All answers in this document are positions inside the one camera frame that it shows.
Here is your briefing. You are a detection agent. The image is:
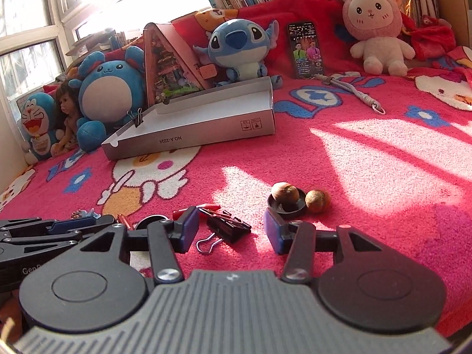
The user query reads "black binder clip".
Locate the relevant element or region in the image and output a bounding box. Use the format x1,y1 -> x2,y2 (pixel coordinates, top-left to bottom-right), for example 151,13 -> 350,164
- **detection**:
127,108 -> 145,128
196,208 -> 253,255

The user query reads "red printed blanket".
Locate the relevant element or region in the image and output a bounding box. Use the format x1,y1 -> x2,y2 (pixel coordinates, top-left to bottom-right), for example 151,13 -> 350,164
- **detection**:
0,0 -> 472,336

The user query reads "black round cap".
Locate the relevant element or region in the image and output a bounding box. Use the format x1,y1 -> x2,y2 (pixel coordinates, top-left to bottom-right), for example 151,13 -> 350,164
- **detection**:
134,215 -> 167,231
267,188 -> 308,219

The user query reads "grey cardboard box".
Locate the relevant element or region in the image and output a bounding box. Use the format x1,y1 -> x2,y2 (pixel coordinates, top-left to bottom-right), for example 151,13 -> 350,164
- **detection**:
101,77 -> 276,161

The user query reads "stack of books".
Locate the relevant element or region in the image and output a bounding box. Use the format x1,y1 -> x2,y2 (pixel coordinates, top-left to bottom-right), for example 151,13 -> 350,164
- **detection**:
66,27 -> 144,68

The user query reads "blue alien plush toy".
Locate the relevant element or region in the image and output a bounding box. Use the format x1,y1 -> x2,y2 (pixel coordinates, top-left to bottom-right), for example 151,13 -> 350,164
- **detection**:
192,19 -> 284,90

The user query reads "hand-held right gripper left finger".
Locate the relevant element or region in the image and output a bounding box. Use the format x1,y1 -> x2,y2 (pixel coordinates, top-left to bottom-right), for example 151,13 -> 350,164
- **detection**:
76,206 -> 201,285

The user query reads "round blue mouse plush toy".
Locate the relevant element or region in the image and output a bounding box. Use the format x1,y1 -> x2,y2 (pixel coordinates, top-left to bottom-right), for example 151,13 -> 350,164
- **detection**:
68,46 -> 147,153

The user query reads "grey cord with metal clasp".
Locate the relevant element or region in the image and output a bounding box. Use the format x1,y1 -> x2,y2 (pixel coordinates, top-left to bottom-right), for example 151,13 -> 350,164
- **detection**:
313,74 -> 386,116

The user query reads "pink bunny plush toy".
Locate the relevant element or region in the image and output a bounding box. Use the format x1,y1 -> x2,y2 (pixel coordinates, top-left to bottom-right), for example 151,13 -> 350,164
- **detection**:
334,0 -> 417,76

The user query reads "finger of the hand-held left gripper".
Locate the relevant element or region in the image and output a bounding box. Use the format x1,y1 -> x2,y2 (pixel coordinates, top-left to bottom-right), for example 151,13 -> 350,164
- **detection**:
0,232 -> 85,256
0,217 -> 124,237

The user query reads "pink triangular toy display box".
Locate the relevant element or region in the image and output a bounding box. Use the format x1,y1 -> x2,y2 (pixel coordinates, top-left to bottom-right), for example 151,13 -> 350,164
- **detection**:
143,22 -> 219,110

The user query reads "blue cat plush toy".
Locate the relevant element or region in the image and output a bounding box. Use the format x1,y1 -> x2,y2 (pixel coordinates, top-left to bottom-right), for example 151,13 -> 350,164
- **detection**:
17,92 -> 63,165

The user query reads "brown cardboard carton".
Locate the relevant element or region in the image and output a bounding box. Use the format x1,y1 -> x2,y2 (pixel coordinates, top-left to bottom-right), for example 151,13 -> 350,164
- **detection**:
431,0 -> 472,47

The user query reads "light blue hair clip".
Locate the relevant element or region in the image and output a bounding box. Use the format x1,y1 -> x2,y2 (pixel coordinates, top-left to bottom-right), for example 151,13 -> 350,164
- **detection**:
73,208 -> 101,221

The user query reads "black smartphone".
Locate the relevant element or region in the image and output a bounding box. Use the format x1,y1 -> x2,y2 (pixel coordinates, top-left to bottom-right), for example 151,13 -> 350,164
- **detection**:
288,21 -> 326,80

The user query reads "brown-haired baby doll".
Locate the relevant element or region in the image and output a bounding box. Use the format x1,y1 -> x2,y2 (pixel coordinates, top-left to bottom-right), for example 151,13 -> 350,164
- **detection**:
51,80 -> 85,155

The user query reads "red fleece cloth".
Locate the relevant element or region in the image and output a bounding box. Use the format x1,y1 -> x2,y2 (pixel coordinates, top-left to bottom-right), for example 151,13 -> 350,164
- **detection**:
402,15 -> 458,60

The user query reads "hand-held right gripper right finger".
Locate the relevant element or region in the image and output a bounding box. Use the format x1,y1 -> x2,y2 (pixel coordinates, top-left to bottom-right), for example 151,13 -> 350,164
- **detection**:
263,209 -> 396,285

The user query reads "brown walnut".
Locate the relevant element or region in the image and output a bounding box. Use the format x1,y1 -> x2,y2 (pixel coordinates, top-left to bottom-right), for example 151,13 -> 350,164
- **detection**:
305,189 -> 330,214
271,182 -> 299,206

